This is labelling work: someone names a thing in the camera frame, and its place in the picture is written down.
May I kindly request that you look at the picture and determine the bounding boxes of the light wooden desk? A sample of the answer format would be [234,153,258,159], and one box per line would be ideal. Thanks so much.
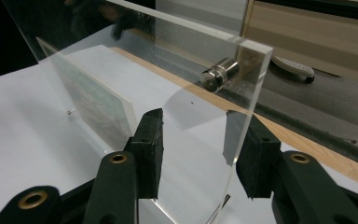
[241,0,358,89]

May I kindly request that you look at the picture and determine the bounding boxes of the black curtain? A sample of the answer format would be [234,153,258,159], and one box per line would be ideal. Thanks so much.
[0,0,42,82]

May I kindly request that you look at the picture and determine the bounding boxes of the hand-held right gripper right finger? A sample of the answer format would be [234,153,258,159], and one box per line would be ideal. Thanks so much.
[223,109,282,201]

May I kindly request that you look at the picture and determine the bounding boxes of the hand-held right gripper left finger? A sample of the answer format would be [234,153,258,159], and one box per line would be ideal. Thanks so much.
[123,107,165,201]

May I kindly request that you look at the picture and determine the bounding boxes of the white card sheet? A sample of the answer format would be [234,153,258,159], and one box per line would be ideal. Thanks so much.
[35,36,138,151]

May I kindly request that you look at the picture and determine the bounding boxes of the wooden table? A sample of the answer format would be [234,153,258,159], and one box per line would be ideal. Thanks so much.
[110,46,358,192]

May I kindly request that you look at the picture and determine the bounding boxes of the pale grey table mat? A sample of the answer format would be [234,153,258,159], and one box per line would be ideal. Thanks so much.
[0,24,358,224]

